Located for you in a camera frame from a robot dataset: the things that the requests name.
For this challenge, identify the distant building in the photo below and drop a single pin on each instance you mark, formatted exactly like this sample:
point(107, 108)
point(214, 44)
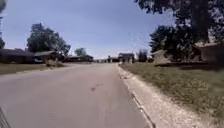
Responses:
point(126, 57)

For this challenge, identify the small distant tree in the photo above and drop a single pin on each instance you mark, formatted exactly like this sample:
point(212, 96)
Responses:
point(80, 51)

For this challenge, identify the distant low house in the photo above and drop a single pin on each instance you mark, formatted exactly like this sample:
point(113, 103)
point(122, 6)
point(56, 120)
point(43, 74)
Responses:
point(80, 58)

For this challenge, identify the long low dark house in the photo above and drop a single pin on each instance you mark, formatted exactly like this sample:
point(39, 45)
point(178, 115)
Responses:
point(15, 56)

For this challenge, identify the low bush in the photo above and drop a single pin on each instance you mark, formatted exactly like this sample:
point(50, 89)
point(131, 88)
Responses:
point(54, 63)

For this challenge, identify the large overhanging tree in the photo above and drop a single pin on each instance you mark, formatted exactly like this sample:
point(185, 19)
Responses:
point(196, 20)

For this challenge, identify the grass verge beside kerb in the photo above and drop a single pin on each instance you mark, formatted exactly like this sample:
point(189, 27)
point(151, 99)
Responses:
point(186, 83)

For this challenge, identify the broad green tree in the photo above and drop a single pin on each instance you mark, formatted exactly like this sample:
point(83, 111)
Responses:
point(46, 38)

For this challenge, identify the brown house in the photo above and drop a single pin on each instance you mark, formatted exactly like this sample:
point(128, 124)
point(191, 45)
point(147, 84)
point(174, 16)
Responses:
point(210, 51)

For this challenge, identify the pale concrete kerb strip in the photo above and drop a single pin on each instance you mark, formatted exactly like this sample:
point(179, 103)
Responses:
point(156, 106)

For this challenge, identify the small pale shed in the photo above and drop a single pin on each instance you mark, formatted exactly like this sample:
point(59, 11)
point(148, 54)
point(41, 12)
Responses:
point(161, 57)

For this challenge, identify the grass across the road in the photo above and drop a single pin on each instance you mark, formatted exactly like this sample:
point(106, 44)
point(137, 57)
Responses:
point(16, 68)

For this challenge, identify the grey asphalt road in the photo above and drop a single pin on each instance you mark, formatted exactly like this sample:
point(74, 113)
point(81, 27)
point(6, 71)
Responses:
point(76, 96)

